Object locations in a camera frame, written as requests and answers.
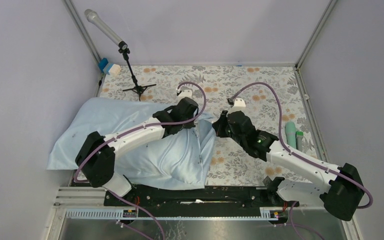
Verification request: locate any light blue pillowcase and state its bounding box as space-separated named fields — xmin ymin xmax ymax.
xmin=47 ymin=97 xmax=216 ymax=190

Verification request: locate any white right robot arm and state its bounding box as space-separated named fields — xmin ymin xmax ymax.
xmin=212 ymin=110 xmax=364 ymax=221

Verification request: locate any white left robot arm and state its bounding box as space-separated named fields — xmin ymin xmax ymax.
xmin=73 ymin=97 xmax=203 ymax=206

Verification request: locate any floral patterned bed sheet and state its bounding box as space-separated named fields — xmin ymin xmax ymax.
xmin=99 ymin=65 xmax=319 ymax=186

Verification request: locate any black microphone tripod stand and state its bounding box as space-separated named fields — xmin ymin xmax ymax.
xmin=118 ymin=47 xmax=157 ymax=100

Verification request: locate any teal green cylindrical tool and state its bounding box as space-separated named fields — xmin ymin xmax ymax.
xmin=284 ymin=121 xmax=297 ymax=149

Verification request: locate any silver microphone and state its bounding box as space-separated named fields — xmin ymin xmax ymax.
xmin=84 ymin=9 xmax=128 ymax=52

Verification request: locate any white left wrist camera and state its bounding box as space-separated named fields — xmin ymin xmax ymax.
xmin=177 ymin=89 xmax=193 ymax=101

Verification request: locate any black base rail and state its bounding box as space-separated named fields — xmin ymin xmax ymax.
xmin=104 ymin=185 xmax=293 ymax=218

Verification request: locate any white slotted cable duct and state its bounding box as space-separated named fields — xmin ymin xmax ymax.
xmin=66 ymin=207 xmax=279 ymax=222

